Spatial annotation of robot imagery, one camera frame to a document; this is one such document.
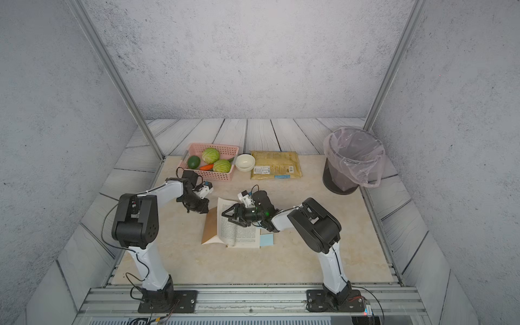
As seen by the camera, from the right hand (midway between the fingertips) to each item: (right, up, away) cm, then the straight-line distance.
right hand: (225, 219), depth 85 cm
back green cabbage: (-14, +29, +29) cm, 43 cm away
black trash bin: (+49, +14, +21) cm, 55 cm away
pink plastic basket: (-6, +31, +34) cm, 47 cm away
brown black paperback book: (-2, -3, -4) cm, 6 cm away
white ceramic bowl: (+5, +25, +30) cm, 39 cm away
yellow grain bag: (+20, +24, +30) cm, 43 cm away
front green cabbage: (-6, +23, +23) cm, 32 cm away
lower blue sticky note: (+17, -9, +3) cm, 19 cm away
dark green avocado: (-23, +25, +29) cm, 44 cm away
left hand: (-10, +2, +13) cm, 17 cm away
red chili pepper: (-16, +22, +29) cm, 40 cm away
